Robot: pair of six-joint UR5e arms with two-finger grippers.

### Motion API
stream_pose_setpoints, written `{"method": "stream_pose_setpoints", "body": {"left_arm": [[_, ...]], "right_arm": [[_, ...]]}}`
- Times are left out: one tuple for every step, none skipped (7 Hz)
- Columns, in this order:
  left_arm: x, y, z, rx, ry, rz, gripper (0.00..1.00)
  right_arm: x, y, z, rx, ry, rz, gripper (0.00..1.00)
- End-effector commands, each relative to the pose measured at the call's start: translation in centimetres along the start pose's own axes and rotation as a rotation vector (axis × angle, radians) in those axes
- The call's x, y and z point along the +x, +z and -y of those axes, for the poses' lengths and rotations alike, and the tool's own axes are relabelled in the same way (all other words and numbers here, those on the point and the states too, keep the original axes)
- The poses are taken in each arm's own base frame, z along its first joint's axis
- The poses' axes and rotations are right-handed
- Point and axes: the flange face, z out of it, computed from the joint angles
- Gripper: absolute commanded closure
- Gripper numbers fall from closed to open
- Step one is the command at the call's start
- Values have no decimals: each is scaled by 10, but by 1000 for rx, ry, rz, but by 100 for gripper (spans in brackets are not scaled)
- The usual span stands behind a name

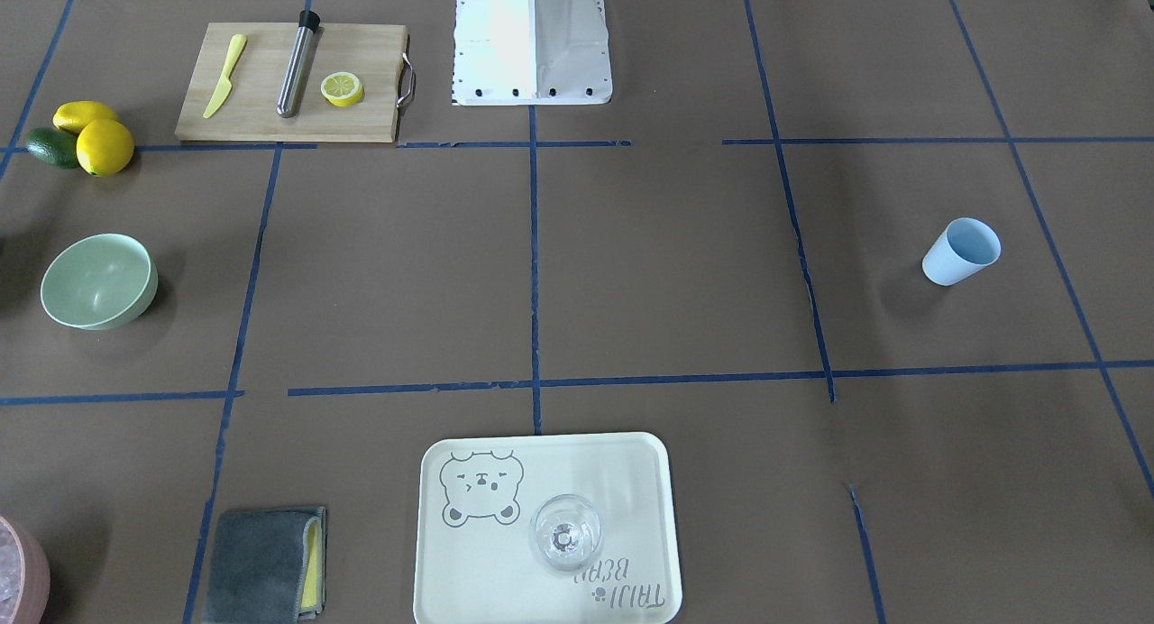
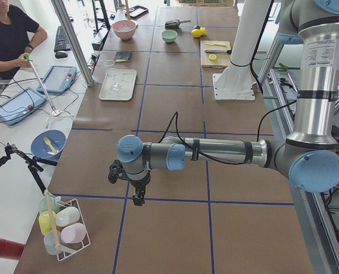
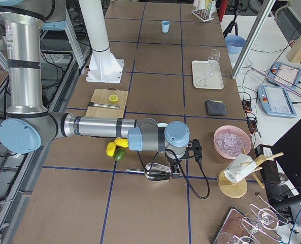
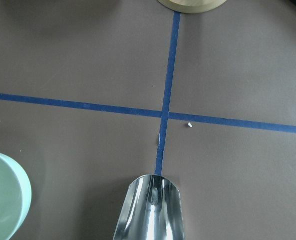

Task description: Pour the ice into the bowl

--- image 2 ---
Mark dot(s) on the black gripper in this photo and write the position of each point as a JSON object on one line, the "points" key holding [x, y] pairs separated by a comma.
{"points": [[139, 184]]}

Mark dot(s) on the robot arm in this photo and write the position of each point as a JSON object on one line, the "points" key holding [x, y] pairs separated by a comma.
{"points": [[307, 157]]}

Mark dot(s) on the large blue bowl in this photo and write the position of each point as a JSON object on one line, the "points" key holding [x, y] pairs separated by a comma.
{"points": [[41, 150]]}

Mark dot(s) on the green ceramic bowl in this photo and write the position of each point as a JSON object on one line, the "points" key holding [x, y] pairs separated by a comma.
{"points": [[169, 36]]}

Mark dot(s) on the pink bowl with ice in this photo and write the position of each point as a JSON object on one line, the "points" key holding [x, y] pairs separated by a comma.
{"points": [[125, 29]]}

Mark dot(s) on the metal ice scoop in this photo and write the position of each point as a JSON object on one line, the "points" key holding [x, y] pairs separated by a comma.
{"points": [[175, 23]]}

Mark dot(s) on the white cup on rack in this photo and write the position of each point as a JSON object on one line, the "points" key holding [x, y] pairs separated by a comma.
{"points": [[67, 216]]}

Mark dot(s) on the pink cup on rack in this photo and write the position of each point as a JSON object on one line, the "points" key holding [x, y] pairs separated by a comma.
{"points": [[73, 233]]}

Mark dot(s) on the green cup on rack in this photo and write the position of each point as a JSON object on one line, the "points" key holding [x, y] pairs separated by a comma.
{"points": [[43, 205]]}

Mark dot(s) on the yellow cup on rack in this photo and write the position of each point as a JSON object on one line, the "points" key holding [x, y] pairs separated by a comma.
{"points": [[44, 222]]}

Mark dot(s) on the yellow plastic fork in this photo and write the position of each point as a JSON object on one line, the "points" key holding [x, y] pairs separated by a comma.
{"points": [[49, 143]]}

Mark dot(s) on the clear wine glass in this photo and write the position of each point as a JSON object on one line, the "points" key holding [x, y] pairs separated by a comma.
{"points": [[112, 73]]}

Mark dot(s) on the cream serving tray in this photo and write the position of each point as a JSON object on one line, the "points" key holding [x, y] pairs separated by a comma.
{"points": [[126, 79]]}

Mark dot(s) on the grey folded cloth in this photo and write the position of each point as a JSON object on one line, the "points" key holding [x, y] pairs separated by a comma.
{"points": [[123, 56]]}

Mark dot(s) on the red cylinder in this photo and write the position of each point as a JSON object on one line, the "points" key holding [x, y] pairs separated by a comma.
{"points": [[10, 249]]}

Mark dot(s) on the blue teach pendant tablet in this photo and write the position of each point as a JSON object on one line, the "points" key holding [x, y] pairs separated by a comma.
{"points": [[20, 106]]}

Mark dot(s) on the half lemon slice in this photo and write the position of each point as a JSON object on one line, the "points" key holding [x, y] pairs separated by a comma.
{"points": [[212, 57]]}

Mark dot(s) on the wooden cutting board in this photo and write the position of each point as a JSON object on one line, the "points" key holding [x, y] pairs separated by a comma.
{"points": [[222, 61]]}

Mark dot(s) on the black computer mouse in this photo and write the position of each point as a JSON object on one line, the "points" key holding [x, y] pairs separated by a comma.
{"points": [[61, 54]]}

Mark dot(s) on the black keyboard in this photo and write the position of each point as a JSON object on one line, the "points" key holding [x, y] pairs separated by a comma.
{"points": [[61, 40]]}

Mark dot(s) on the yellow plastic knife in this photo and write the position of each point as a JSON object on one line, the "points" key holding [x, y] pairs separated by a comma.
{"points": [[216, 44]]}

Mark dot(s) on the yellow lemon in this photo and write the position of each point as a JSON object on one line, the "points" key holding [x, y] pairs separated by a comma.
{"points": [[203, 31], [196, 33]]}

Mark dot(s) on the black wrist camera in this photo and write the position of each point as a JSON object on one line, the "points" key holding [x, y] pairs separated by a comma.
{"points": [[116, 171]]}

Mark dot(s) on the white wire cup rack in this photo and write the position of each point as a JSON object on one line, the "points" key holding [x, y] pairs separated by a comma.
{"points": [[63, 228]]}

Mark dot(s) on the metal rod green handle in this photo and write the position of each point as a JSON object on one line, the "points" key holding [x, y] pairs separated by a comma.
{"points": [[54, 112]]}

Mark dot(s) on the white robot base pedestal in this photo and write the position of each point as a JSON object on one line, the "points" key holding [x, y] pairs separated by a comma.
{"points": [[235, 82]]}

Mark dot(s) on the knife with metal handle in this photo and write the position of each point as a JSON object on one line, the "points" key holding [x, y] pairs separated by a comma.
{"points": [[209, 51]]}

